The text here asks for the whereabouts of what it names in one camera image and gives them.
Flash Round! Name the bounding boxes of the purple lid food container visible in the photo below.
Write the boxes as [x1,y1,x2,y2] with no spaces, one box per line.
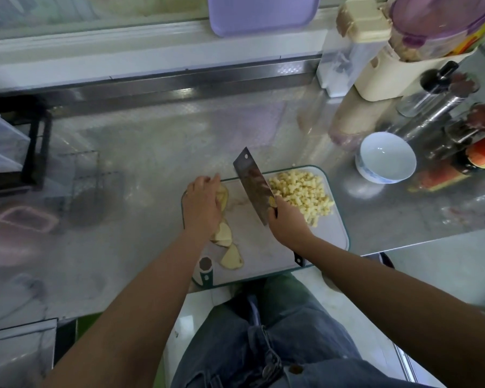
[388,0,485,63]

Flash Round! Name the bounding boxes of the person's right hand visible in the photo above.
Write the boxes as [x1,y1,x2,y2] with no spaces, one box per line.
[267,195,316,254]

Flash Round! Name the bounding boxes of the person's blue jeans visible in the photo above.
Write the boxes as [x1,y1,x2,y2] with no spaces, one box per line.
[170,274,438,388]

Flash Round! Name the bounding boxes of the steel bin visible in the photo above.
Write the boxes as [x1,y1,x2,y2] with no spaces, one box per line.
[0,318,59,388]

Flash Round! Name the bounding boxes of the glass bottle black cap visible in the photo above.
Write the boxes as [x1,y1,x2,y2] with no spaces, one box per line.
[396,60,460,119]

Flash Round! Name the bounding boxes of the pile of yellow potato slices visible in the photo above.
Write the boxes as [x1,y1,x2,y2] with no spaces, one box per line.
[210,183,245,271]

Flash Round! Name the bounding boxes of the glass jar red lid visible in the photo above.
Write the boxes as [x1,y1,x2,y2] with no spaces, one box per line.
[446,102,485,146]

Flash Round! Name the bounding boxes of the clear container cream lid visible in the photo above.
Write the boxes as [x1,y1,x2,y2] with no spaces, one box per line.
[316,0,393,99]

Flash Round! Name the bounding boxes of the person's right forearm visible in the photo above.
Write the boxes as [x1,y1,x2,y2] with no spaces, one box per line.
[301,237,485,388]

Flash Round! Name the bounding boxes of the person's left hand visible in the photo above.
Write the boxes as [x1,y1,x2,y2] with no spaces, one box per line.
[182,175,224,243]

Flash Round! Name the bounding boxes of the person's left forearm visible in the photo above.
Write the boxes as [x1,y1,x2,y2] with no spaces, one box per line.
[40,232,210,388]

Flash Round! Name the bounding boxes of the purple plastic cutting board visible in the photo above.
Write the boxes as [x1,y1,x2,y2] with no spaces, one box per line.
[207,0,322,38]

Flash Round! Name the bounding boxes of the black metal rack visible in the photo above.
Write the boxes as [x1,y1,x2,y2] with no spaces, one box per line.
[0,105,53,197]

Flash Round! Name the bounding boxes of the green mat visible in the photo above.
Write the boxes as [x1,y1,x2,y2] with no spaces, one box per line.
[74,313,105,340]

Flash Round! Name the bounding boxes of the cream plastic canister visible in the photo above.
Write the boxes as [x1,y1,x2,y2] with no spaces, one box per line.
[354,44,478,102]

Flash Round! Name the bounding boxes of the clear plastic storage box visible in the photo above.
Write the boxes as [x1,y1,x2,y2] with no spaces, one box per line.
[0,110,32,175]

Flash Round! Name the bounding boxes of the pile of diced potato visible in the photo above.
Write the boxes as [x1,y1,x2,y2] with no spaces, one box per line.
[267,169,336,228]

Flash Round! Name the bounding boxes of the white cutting board green rim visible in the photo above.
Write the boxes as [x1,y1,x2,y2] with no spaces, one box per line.
[181,164,351,293]

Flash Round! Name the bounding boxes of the steel cleaver knife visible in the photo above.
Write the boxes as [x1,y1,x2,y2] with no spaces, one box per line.
[233,147,305,267]

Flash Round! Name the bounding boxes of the white bowl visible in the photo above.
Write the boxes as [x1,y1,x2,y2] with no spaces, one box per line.
[355,130,418,186]

